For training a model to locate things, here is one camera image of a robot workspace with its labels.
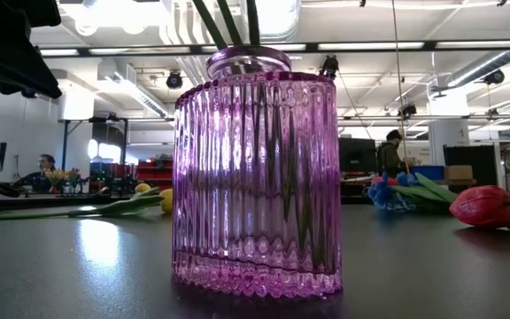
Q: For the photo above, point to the yellow artificial tulip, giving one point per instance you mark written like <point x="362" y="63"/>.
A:
<point x="142" y="187"/>
<point x="118" y="206"/>

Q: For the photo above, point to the dark purple artificial tulip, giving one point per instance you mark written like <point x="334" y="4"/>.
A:
<point x="208" y="24"/>

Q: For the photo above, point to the small blue flower sprig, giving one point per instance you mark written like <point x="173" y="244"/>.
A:
<point x="381" y="197"/>

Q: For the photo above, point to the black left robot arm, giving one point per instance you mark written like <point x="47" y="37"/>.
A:
<point x="11" y="11"/>

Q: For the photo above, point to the purple ribbed glass vase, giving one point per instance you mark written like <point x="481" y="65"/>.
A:
<point x="237" y="177"/>

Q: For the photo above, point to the person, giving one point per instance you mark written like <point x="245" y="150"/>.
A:
<point x="390" y="157"/>
<point x="46" y="165"/>

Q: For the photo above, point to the yellow and red flower bunch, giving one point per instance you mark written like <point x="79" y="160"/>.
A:
<point x="60" y="176"/>

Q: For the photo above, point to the red storage bins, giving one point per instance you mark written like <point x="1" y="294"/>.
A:
<point x="153" y="170"/>

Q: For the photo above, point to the black overhead bar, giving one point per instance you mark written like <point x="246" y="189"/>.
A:
<point x="308" y="45"/>

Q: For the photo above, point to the black monitor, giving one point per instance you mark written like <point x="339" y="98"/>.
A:
<point x="357" y="155"/>

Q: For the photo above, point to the blue storage bin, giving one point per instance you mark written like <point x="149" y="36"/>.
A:
<point x="430" y="172"/>

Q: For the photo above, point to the black table mat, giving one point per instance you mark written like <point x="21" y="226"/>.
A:
<point x="414" y="274"/>

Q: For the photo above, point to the cardboard box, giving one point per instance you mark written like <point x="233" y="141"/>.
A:
<point x="458" y="173"/>

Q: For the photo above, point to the black panel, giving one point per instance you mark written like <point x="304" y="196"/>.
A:
<point x="469" y="157"/>

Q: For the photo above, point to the black metal stand frame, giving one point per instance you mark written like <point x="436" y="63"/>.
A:
<point x="64" y="142"/>

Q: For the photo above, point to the black hanging camera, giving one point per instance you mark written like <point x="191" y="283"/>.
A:
<point x="495" y="77"/>
<point x="174" y="80"/>
<point x="408" y="110"/>
<point x="330" y="66"/>

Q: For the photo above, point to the silver air duct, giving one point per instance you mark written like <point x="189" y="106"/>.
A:
<point x="485" y="66"/>

